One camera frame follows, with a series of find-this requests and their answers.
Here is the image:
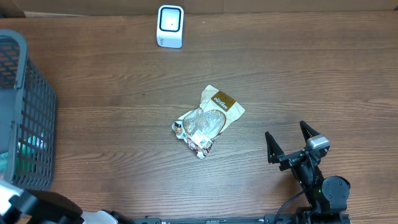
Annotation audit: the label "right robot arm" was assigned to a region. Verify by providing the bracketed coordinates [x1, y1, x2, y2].
[264, 121, 351, 224]

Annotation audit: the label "white barcode scanner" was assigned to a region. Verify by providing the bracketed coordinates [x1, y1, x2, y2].
[156, 4, 185, 49]

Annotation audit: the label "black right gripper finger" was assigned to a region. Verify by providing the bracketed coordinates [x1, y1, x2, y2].
[265, 131, 285, 164]
[300, 120, 320, 143]

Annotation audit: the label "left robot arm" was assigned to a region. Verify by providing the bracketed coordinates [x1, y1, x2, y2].
[1, 180, 132, 224]

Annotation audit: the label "snack packets in basket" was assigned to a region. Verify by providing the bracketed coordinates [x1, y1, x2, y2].
[1, 136, 47, 179]

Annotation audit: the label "grey plastic mesh basket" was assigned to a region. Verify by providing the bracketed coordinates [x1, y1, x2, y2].
[1, 29, 58, 190]

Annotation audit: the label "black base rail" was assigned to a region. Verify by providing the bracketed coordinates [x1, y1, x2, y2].
[130, 215, 351, 224]

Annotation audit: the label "beige brown snack pouch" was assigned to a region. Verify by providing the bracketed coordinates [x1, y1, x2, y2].
[172, 85, 245, 159]

